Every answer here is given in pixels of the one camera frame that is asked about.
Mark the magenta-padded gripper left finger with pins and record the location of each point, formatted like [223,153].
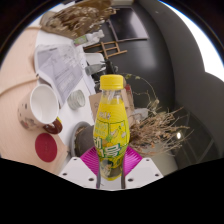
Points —
[89,164]

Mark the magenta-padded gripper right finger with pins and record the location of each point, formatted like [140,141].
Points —
[134,164]

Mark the yellow drink bottle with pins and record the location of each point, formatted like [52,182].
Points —
[111,133]

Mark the grey plant pot saucer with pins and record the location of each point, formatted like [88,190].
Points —
[73,136]

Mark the dried plant in grey pot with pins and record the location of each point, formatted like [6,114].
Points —
[156,130]

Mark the flat round red coaster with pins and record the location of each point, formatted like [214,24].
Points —
[46,147]

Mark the dark grey spray bottle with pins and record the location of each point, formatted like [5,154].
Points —
[94,69]

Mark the open printed newspaper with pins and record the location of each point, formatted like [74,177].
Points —
[61,70]

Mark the white plastic chair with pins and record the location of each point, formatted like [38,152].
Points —
[95,58]

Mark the wooden easel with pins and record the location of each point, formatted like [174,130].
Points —
[106,49]

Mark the white spray bottle green label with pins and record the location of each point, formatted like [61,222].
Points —
[88,38]

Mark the brown relief sculpture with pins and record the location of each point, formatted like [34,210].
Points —
[80,18]

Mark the black wall screen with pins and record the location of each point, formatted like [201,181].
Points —
[128,25]

